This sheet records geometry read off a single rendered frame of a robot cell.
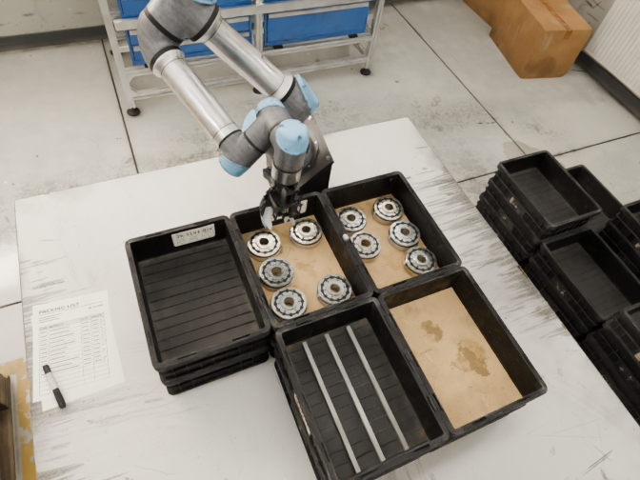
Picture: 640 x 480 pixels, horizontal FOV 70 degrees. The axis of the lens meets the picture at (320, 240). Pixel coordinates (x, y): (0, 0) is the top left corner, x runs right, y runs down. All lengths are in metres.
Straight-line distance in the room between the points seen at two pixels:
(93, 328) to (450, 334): 1.05
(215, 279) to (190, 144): 1.68
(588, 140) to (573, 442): 2.57
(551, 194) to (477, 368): 1.26
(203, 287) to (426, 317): 0.66
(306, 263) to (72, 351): 0.72
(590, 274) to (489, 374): 1.12
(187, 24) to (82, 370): 0.98
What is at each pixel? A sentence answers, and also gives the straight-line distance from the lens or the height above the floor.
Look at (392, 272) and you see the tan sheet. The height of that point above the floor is 0.83.
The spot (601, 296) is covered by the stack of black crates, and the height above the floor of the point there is 0.38.
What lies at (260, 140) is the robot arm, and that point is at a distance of 1.18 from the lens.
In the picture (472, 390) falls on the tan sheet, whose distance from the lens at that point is 1.38.
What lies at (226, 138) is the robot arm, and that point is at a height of 1.21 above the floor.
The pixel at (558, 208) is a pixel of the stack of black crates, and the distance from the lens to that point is 2.42.
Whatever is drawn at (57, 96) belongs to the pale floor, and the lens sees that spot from 3.49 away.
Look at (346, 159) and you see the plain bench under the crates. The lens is 1.92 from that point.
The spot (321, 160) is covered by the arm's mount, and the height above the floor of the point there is 0.94.
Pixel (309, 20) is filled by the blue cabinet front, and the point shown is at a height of 0.46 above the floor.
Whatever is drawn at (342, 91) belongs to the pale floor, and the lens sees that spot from 3.43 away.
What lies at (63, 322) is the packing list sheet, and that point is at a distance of 1.59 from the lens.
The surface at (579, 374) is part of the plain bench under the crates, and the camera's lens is 1.71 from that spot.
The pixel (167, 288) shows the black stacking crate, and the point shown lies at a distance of 1.40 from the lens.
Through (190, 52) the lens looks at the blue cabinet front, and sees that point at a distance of 3.07.
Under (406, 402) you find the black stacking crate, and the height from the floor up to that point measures 0.83.
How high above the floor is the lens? 2.03
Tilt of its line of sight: 54 degrees down
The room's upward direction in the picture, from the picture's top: 10 degrees clockwise
